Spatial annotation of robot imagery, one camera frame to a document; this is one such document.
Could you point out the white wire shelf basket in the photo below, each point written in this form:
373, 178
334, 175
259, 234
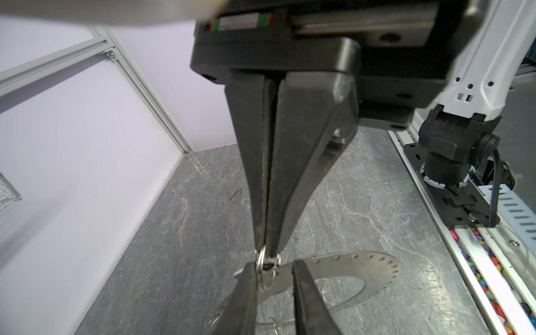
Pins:
8, 192

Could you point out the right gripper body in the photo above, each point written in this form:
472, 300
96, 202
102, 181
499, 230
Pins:
400, 53

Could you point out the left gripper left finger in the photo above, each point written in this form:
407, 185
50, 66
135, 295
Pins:
239, 316

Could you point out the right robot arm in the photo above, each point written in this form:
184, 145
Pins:
463, 116

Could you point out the white vented cable duct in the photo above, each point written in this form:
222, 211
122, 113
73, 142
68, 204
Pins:
516, 230

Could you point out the grey perforated ring disc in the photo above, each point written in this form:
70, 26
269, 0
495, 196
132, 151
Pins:
375, 269

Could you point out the aluminium mounting rail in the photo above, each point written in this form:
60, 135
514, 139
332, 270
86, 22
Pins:
494, 291

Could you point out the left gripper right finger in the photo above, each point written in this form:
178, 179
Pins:
311, 314

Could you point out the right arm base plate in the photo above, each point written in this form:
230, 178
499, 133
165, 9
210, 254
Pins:
456, 192

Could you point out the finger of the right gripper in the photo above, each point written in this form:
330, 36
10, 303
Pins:
251, 99
315, 122

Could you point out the aluminium frame profile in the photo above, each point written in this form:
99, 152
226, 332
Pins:
70, 91

